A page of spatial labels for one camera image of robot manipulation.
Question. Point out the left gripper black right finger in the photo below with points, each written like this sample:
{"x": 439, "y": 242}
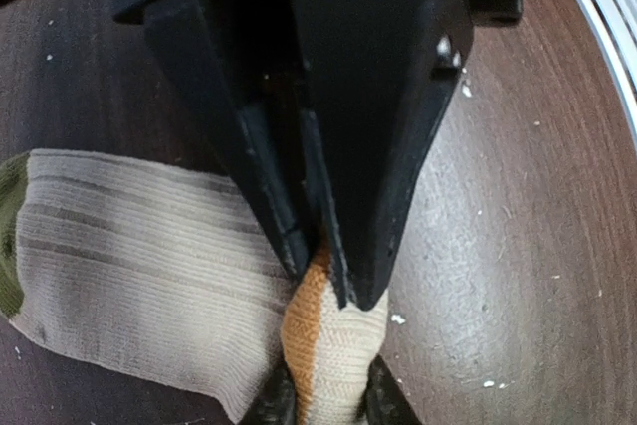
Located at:
{"x": 383, "y": 401}

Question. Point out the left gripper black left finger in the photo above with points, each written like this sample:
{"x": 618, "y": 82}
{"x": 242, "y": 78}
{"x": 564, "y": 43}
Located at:
{"x": 276, "y": 402}

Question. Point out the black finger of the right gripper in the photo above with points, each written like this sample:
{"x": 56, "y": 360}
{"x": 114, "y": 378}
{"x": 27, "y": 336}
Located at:
{"x": 200, "y": 49}
{"x": 379, "y": 74}

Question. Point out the striped beige brown sock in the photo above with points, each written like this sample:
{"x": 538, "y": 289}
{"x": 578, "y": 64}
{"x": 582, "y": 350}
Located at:
{"x": 164, "y": 273}

